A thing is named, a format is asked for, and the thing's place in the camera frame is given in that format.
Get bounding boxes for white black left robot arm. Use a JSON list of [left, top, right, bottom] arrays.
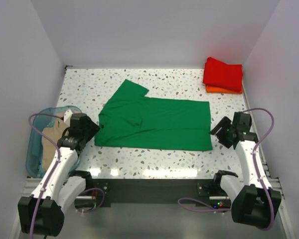
[[17, 110, 100, 238]]

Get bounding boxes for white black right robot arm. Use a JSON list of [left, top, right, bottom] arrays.
[[207, 111, 282, 231]]

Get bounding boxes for red folded t shirt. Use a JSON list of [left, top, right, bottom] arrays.
[[203, 57, 243, 92]]

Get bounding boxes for green t shirt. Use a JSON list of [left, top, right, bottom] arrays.
[[94, 80, 212, 151]]

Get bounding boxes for beige crumpled t shirt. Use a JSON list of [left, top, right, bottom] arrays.
[[40, 112, 73, 175]]

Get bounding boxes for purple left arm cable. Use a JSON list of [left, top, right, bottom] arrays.
[[28, 113, 106, 237]]

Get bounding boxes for orange folded t shirt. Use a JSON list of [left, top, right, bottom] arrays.
[[205, 85, 243, 94]]

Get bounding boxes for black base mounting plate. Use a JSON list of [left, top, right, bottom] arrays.
[[64, 174, 241, 215]]

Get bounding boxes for clear blue plastic bin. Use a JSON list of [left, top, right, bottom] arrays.
[[25, 106, 81, 178]]

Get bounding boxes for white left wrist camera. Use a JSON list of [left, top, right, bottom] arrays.
[[63, 109, 74, 126]]

